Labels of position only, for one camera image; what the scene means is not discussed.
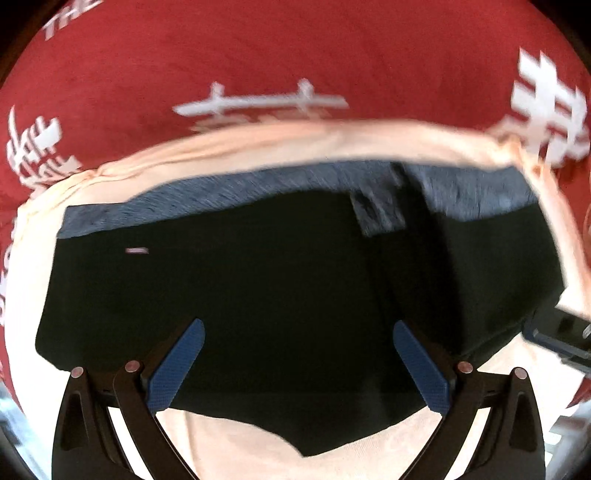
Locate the red printed blanket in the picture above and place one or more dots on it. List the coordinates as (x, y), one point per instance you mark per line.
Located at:
(300, 46)

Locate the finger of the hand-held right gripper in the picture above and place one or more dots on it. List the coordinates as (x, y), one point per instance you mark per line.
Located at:
(561, 334)

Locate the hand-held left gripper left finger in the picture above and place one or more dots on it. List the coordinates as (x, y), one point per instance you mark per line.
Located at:
(178, 364)

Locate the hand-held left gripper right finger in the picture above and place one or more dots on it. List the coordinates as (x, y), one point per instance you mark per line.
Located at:
(420, 364)

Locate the black pants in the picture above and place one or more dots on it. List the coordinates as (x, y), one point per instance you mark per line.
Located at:
(277, 286)

